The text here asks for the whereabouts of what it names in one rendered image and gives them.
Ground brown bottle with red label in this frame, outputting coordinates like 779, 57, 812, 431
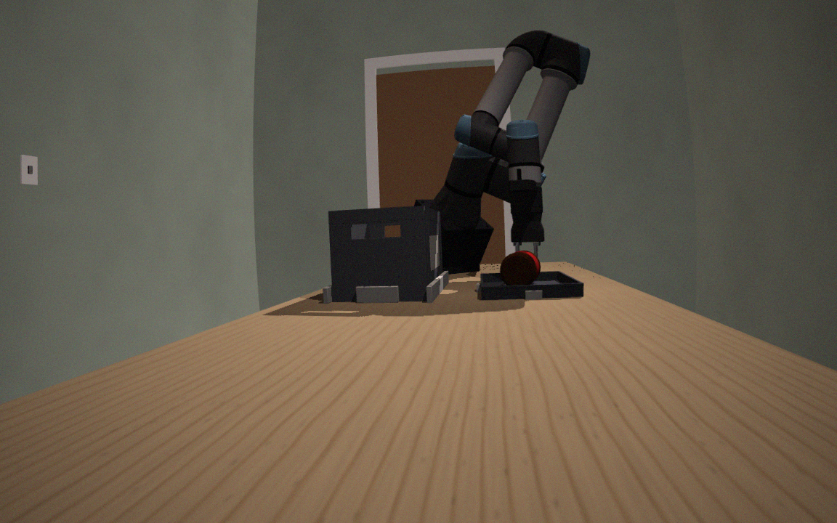
500, 251, 541, 285

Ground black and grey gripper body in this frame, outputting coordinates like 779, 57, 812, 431
507, 166, 544, 243

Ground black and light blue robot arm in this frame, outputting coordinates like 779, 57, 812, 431
431, 31, 590, 227

